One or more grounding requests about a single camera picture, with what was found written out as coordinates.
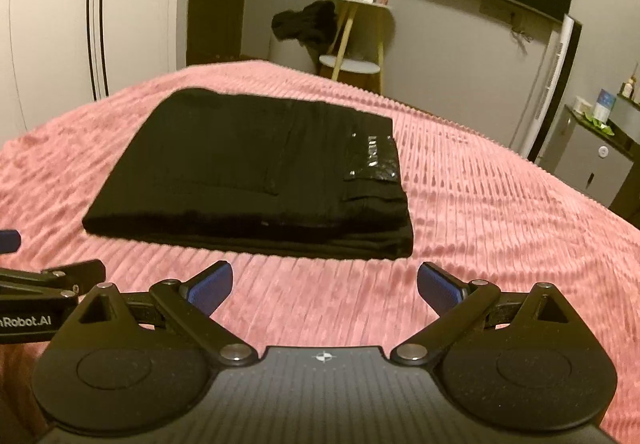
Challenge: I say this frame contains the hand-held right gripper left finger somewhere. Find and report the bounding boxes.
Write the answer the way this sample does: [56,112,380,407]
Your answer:
[75,260,258,367]

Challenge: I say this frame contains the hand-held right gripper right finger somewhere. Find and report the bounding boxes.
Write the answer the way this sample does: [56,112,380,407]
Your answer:
[390,261,571,367]

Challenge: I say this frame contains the black pants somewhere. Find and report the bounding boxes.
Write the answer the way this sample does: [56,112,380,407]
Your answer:
[81,88,415,261]

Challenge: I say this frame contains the pink ribbed blanket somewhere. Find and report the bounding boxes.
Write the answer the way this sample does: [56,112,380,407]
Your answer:
[0,59,640,444]

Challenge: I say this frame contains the grey cabinet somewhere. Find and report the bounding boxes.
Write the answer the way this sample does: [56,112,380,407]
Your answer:
[552,104,640,216]

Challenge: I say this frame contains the white wardrobe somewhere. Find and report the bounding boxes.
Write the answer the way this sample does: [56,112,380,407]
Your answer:
[0,0,195,147]

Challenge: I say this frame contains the white tower fan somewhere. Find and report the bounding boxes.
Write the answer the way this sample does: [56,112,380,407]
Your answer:
[510,14,583,163]

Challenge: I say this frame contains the round two-tier side table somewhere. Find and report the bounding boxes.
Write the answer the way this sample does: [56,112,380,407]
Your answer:
[318,0,393,95]

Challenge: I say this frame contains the blue and white box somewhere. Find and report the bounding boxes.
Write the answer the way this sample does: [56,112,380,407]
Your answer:
[592,89,616,123]

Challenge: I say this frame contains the dark cloth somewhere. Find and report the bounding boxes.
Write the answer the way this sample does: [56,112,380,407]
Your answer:
[271,0,339,56]

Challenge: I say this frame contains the wall socket with cable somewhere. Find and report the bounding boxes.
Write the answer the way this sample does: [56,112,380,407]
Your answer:
[479,1,532,44]

